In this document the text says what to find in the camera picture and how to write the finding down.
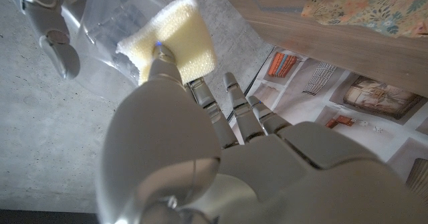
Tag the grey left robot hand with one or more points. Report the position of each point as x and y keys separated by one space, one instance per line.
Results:
x=234 y=177

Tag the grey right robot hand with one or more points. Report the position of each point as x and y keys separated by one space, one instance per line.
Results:
x=50 y=20

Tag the clear plastic measuring cup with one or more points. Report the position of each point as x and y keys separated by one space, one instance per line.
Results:
x=107 y=23

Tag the yellow sponge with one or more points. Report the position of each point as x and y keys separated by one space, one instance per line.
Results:
x=187 y=30

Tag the floral paper package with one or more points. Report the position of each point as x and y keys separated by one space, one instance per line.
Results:
x=368 y=6

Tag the printed bookshelf backdrop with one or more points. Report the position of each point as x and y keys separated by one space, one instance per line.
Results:
x=368 y=130

